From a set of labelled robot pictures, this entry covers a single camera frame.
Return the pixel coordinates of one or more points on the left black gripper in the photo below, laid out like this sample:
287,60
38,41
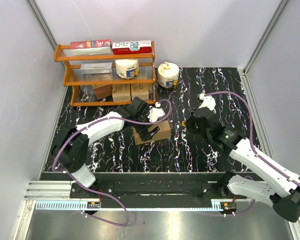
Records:
145,134

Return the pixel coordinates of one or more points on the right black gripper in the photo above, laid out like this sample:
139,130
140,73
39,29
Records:
190,125

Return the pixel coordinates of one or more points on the brown cardboard express box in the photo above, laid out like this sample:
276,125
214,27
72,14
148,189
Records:
164,133

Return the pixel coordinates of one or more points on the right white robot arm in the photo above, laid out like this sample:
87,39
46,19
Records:
279,187

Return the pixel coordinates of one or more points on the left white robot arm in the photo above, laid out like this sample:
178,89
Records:
72,142

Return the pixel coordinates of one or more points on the right small cardboard box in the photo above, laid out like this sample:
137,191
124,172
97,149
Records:
139,90

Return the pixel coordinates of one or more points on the small cardboard box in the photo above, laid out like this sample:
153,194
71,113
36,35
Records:
121,92
139,90

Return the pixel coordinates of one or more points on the middle small cardboard box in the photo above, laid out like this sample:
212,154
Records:
121,92

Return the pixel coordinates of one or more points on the dark brown small box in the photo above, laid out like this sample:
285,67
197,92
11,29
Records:
102,91

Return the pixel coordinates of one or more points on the red white toothpaste box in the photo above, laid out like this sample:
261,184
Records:
132,47

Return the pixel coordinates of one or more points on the red silver toothpaste box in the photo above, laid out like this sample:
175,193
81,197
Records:
91,47

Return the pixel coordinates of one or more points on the toilet paper roll on table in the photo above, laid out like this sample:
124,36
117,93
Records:
168,75

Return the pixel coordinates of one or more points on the toilet paper roll on shelf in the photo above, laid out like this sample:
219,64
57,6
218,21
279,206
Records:
127,68

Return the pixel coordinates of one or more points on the orange wooden shelf rack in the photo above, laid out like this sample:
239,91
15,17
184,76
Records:
82,91

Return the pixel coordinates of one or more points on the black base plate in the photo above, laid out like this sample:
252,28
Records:
174,181

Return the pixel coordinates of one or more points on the aluminium frame rail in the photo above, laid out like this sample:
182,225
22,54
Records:
50,190

